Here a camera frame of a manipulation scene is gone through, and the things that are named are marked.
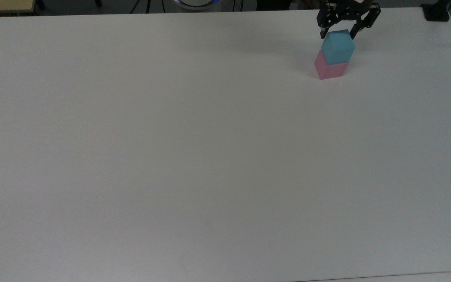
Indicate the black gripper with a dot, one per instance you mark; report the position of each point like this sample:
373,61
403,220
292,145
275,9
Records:
347,8

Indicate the blue cube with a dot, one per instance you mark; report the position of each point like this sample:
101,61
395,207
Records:
338,47

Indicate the pink cube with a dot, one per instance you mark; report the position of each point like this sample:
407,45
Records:
329,71

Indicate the black square stand base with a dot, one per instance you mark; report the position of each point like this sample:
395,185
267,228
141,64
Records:
436,11

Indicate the light wooden board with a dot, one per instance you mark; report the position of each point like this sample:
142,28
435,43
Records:
4,6

